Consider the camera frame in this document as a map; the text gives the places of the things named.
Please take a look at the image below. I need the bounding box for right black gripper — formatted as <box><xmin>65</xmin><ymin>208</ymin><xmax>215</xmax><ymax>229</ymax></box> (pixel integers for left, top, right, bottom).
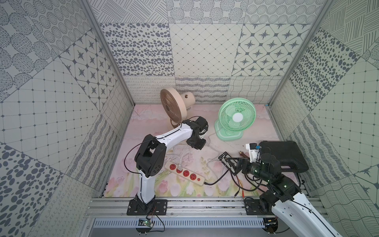
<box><xmin>228</xmin><ymin>157</ymin><xmax>271</xmax><ymax>183</ymax></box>

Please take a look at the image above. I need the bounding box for white pink fan cable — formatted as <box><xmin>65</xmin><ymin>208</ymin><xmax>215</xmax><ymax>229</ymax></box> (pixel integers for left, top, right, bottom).
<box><xmin>165</xmin><ymin>148</ymin><xmax>193</xmax><ymax>172</ymax></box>

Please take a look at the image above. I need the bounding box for white red power strip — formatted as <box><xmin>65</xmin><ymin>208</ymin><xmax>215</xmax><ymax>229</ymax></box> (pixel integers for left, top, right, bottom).
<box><xmin>164</xmin><ymin>162</ymin><xmax>205</xmax><ymax>186</ymax></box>

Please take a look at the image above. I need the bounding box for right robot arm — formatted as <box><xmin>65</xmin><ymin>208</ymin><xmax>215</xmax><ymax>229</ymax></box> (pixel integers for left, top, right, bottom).
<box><xmin>233</xmin><ymin>153</ymin><xmax>341</xmax><ymax>237</ymax></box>

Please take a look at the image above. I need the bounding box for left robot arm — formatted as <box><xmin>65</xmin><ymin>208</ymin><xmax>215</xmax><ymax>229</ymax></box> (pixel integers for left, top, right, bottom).
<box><xmin>135</xmin><ymin>116</ymin><xmax>208</xmax><ymax>204</ymax></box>

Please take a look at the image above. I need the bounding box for pink desk fan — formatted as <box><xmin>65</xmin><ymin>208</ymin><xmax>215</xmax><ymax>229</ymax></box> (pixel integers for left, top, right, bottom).
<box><xmin>160</xmin><ymin>87</ymin><xmax>195</xmax><ymax>128</ymax></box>

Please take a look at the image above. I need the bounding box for green desk fan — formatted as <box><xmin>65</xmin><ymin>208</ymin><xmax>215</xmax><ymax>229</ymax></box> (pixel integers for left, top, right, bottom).
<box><xmin>215</xmin><ymin>98</ymin><xmax>257</xmax><ymax>141</ymax></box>

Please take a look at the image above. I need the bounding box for black multi-port adapter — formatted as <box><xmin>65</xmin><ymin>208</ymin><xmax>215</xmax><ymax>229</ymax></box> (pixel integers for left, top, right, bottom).
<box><xmin>218</xmin><ymin>152</ymin><xmax>244</xmax><ymax>175</ymax></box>

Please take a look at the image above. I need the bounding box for brown metal connector tool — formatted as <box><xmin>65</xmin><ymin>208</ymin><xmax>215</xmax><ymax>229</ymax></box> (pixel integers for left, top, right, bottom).
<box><xmin>239</xmin><ymin>151</ymin><xmax>250</xmax><ymax>158</ymax></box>

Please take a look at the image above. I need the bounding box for black plastic tool case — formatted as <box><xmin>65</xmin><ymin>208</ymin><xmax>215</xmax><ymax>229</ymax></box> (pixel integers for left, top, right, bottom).
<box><xmin>259</xmin><ymin>141</ymin><xmax>309</xmax><ymax>173</ymax></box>

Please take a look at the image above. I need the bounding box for right controller board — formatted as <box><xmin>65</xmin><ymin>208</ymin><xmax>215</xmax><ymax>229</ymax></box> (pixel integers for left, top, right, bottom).
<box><xmin>263</xmin><ymin>218</ymin><xmax>278</xmax><ymax>234</ymax></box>

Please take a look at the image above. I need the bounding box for controller board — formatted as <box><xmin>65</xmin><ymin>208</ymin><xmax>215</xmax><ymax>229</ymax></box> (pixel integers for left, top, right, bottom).
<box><xmin>263</xmin><ymin>218</ymin><xmax>278</xmax><ymax>234</ymax></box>
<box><xmin>136</xmin><ymin>219</ymin><xmax>154</xmax><ymax>234</ymax></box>

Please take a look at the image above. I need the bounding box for left controller board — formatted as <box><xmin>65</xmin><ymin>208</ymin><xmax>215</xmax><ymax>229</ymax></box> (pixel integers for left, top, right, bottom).
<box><xmin>136</xmin><ymin>219</ymin><xmax>154</xmax><ymax>234</ymax></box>

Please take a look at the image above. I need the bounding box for black power strip cable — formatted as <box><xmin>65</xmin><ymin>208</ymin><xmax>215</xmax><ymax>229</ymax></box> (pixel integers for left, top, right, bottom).
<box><xmin>203</xmin><ymin>168</ymin><xmax>230</xmax><ymax>187</ymax></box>

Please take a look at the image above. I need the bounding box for white green fan cable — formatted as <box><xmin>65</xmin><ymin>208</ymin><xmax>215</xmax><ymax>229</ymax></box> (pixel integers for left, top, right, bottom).
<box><xmin>204</xmin><ymin>133</ymin><xmax>226</xmax><ymax>161</ymax></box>

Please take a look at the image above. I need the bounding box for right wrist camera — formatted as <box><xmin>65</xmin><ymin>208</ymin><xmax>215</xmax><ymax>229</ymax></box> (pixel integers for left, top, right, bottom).
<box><xmin>245</xmin><ymin>143</ymin><xmax>261</xmax><ymax>163</ymax></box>

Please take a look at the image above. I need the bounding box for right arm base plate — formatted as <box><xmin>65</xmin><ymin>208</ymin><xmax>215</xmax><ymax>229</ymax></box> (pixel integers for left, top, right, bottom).
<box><xmin>243</xmin><ymin>197</ymin><xmax>274</xmax><ymax>216</ymax></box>

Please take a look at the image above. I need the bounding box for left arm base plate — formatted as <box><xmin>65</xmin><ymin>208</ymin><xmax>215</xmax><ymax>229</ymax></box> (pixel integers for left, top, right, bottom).
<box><xmin>126</xmin><ymin>197</ymin><xmax>168</xmax><ymax>216</ymax></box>

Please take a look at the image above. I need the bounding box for aluminium mounting rail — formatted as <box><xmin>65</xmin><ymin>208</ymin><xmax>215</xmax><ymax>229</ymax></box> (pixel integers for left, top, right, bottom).
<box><xmin>84</xmin><ymin>197</ymin><xmax>328</xmax><ymax>219</ymax></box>

